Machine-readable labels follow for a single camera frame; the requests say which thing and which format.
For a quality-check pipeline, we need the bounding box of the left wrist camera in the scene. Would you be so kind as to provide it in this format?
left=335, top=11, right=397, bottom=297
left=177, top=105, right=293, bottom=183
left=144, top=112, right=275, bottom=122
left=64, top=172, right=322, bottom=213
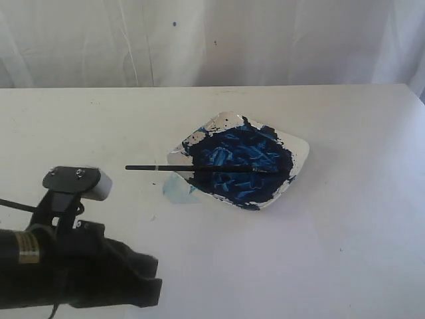
left=42, top=166, right=112, bottom=201

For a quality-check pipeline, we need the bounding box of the white plate with blue paint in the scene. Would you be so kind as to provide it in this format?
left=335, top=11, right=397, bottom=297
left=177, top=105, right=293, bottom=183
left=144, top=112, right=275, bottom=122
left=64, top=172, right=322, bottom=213
left=167, top=112, right=309, bottom=211

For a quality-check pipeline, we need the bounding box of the white backdrop cloth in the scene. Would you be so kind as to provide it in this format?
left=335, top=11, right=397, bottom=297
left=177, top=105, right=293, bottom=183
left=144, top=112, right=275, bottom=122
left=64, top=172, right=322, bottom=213
left=1, top=1, right=424, bottom=94

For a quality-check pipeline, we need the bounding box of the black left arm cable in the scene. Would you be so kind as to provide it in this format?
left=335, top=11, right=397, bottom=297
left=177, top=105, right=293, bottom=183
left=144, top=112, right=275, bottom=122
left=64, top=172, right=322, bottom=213
left=0, top=197, right=37, bottom=213

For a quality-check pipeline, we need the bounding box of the black paintbrush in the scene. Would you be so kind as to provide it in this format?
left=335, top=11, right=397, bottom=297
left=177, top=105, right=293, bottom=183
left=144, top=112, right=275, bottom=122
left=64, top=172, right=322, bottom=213
left=125, top=165, right=280, bottom=173

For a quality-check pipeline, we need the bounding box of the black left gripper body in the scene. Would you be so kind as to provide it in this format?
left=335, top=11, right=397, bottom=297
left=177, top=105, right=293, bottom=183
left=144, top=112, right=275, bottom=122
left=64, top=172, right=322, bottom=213
left=27, top=191, right=162, bottom=308

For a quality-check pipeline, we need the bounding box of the white paper sheet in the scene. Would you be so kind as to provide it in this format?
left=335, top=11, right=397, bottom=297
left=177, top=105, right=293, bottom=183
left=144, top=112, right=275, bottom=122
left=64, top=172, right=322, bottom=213
left=126, top=194, right=424, bottom=318

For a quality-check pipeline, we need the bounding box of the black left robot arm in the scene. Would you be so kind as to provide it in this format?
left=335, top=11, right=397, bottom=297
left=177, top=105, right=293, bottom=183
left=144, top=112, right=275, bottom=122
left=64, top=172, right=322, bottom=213
left=1, top=191, right=163, bottom=312

